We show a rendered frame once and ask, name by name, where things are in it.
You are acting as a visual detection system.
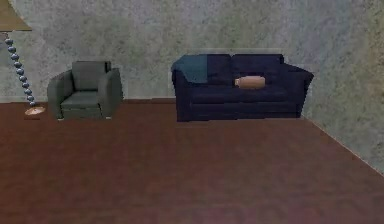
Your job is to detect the teal blanket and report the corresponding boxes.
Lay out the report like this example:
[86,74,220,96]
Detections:
[171,54,209,85]

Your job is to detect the dark blue sofa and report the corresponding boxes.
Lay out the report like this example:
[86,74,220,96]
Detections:
[171,53,315,123]

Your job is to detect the tan bolster pillow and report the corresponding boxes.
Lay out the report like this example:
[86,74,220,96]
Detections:
[234,75,267,90]

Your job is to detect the grey armchair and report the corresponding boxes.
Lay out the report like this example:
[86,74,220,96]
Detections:
[46,60,123,121]

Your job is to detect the beaded floor lamp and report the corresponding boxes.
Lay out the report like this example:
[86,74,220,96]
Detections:
[0,0,47,117]

